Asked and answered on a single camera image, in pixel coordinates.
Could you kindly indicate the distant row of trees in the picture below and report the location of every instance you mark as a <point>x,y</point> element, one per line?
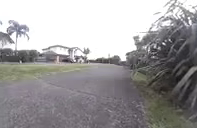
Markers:
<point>107,60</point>

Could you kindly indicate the small palm tree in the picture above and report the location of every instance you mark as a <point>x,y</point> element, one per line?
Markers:
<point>86,52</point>

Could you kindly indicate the grey asphalt path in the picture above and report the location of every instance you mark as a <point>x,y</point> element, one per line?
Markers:
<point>86,100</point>

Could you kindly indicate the white house with dark roof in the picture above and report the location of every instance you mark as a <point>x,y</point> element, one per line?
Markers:
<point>60,52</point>

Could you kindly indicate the grass verge strip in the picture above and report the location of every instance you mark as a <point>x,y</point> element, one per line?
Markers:
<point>159,110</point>

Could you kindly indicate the grass lawn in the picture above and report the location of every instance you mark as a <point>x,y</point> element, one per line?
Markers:
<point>16,71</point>

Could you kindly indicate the tall flax bush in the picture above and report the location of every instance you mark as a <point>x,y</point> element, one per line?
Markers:
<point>182,60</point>

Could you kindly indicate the dark green hedge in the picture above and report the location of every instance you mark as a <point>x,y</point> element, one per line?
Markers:
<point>12,56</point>

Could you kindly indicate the tall palm tree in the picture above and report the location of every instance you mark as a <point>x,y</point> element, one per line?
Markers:
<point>17,31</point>

